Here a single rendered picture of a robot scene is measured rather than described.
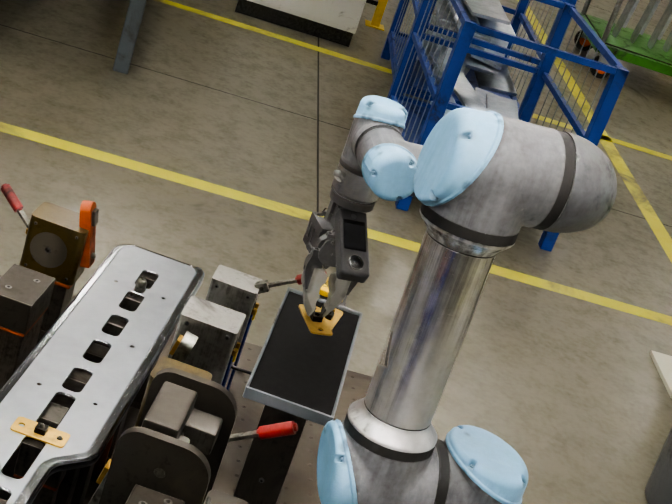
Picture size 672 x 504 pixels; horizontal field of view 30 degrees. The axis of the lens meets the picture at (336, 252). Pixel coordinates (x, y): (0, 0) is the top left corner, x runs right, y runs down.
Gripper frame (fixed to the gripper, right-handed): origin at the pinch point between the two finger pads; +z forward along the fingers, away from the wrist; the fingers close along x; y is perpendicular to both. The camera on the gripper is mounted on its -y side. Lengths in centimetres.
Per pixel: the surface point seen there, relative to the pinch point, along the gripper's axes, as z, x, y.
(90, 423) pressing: 23.2, 31.6, -2.9
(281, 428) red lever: 8.6, 9.0, -20.6
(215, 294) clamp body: 20.1, 3.7, 38.1
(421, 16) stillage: 57, -207, 446
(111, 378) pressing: 23.2, 26.6, 10.2
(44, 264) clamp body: 26, 34, 51
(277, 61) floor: 122, -164, 524
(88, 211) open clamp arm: 13, 28, 51
